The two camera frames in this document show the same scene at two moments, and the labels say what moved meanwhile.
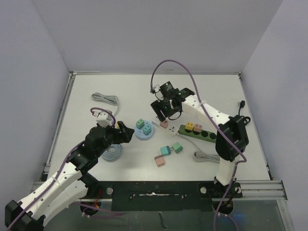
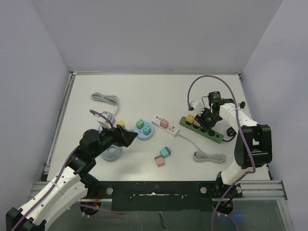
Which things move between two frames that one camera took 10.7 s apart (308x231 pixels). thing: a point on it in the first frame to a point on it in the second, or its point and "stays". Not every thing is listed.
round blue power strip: (139, 133) stays
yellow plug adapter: (189, 126) to (190, 118)
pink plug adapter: (160, 160) stays
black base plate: (155, 196) stays
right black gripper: (161, 108) to (206, 119)
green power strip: (205, 135) to (211, 134)
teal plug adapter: (147, 130) stays
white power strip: (172, 129) stays
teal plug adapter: (165, 150) stays
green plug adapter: (140, 123) stays
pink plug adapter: (164, 123) stays
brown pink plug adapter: (198, 127) to (196, 122)
